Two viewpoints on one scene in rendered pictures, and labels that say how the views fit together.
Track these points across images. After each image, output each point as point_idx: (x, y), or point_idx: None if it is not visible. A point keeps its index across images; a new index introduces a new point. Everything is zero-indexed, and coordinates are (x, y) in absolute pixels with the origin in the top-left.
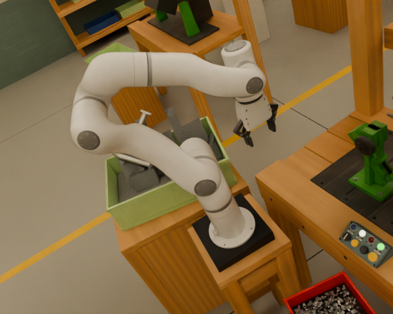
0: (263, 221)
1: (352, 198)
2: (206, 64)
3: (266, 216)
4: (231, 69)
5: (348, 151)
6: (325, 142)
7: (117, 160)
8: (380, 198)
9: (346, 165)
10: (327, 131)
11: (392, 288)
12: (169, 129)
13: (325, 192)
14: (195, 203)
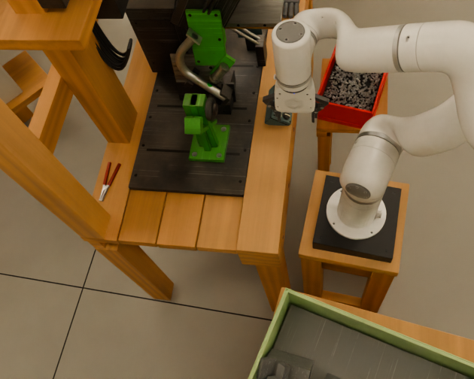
0: (323, 190)
1: (241, 147)
2: (344, 15)
3: (310, 210)
4: (325, 7)
5: (179, 197)
6: (176, 229)
7: None
8: (228, 125)
9: (203, 179)
10: (155, 243)
11: None
12: None
13: (249, 169)
14: None
